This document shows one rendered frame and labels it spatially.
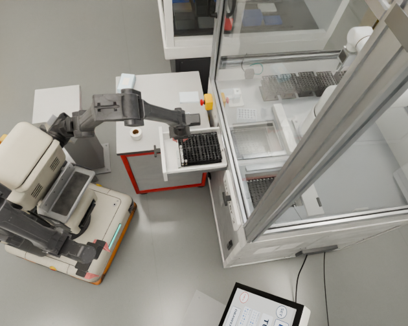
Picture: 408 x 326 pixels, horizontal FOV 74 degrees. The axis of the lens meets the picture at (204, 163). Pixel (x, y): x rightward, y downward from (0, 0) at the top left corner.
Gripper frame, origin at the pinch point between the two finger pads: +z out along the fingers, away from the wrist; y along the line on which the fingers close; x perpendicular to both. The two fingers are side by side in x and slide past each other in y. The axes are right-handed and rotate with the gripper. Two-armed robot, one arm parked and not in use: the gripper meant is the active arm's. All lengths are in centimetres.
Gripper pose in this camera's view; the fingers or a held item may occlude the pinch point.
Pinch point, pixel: (180, 140)
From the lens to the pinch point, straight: 142.8
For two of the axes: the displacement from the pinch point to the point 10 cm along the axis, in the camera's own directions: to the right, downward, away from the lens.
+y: -9.9, 1.2, -1.1
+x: 1.5, 8.8, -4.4
